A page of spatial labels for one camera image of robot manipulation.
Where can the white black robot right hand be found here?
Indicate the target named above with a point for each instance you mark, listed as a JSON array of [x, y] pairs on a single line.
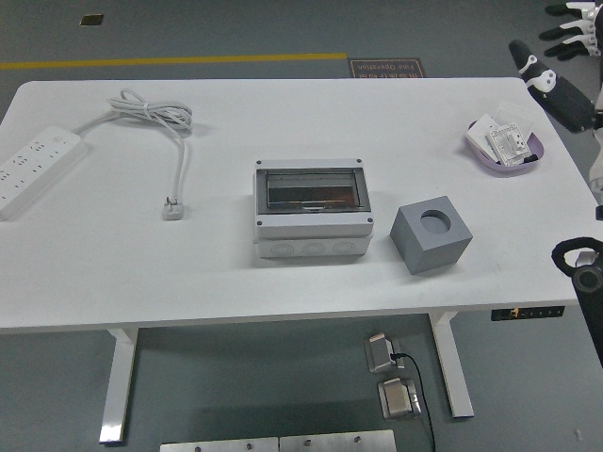
[[565, 101]]

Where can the transparent hinged box lid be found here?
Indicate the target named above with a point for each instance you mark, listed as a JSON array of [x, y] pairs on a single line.
[[311, 190]]

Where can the grey plastic junction box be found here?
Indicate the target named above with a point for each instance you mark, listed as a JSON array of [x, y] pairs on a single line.
[[311, 228]]

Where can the plain white card box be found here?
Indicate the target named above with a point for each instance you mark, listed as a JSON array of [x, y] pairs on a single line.
[[480, 134]]

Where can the purple plastic tray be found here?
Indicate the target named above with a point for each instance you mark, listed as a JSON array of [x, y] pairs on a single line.
[[537, 143]]

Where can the clear plastic packet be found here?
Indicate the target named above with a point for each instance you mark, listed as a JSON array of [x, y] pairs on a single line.
[[516, 113]]

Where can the small black part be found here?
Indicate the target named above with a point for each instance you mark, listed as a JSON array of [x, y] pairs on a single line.
[[531, 158]]

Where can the white printed socket panel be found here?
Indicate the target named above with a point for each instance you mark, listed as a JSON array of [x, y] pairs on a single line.
[[509, 143]]

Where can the brown floor sign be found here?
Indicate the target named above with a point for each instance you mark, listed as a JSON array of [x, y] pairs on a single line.
[[386, 68]]

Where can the grey cube holder block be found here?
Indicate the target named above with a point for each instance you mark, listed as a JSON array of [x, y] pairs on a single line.
[[424, 254]]

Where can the black table control panel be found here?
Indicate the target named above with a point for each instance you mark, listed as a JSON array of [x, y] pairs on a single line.
[[527, 313]]

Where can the white table leg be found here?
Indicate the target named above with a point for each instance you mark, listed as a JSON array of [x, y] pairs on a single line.
[[118, 381], [454, 372]]

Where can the silver foot pedal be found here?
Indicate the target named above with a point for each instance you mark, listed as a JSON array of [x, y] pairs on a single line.
[[398, 400], [379, 355]]

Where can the yellow floor tape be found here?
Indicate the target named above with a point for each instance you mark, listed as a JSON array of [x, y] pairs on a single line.
[[188, 60]]

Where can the grey metal plate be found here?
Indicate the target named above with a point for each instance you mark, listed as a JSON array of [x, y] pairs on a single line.
[[216, 446], [337, 442]]

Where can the small brass floor plate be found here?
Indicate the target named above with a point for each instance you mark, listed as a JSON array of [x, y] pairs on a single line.
[[92, 20]]

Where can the white power strip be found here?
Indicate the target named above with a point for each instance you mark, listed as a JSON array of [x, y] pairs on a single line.
[[33, 169]]

